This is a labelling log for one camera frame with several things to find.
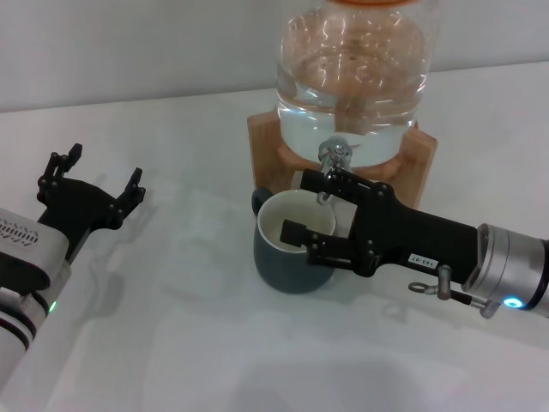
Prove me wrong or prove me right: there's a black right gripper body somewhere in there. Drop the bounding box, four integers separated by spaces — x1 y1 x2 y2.
349 188 480 284

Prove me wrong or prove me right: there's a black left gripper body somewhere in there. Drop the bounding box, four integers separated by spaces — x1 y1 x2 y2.
37 179 117 263

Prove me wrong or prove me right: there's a chrome faucet with lever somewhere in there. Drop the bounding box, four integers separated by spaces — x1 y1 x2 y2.
317 136 355 206

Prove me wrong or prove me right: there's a black ceramic cup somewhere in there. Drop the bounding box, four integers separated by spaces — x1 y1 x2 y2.
250 188 340 295

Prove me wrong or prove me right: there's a wooden jar stand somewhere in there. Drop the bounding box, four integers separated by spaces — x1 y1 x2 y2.
246 112 438 209

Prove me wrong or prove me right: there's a clear glass water jar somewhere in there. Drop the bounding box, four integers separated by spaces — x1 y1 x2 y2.
274 0 443 171

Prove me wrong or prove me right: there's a silver cable connector plug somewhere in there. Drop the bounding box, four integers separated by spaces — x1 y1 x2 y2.
407 264 501 319

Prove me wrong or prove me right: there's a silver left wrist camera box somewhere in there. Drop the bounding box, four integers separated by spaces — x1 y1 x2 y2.
0 207 72 301

